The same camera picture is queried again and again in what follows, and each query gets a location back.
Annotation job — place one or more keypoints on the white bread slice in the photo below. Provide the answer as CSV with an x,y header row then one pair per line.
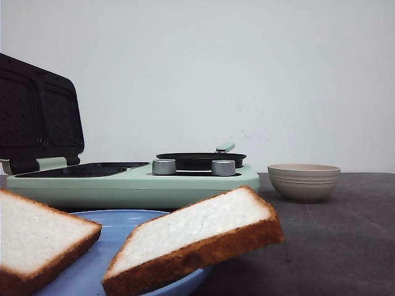
x,y
38,242
207,232

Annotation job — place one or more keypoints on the beige ribbed ceramic bowl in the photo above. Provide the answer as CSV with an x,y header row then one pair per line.
x,y
308,183

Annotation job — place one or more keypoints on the breakfast maker hinged lid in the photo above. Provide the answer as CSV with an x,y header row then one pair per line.
x,y
40,117

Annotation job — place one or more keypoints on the mint green breakfast maker base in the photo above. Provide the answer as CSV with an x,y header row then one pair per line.
x,y
125,185

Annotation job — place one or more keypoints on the right silver control knob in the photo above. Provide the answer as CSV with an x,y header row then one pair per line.
x,y
223,168

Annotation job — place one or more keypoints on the silver control knob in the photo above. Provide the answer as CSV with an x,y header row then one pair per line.
x,y
164,166
223,168

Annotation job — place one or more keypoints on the left silver control knob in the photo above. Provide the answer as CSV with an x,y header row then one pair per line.
x,y
164,166

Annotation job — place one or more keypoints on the blue plastic plate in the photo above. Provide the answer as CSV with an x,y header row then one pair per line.
x,y
84,276

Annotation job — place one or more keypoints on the black frying pan green handle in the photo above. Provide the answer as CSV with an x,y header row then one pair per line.
x,y
201,161

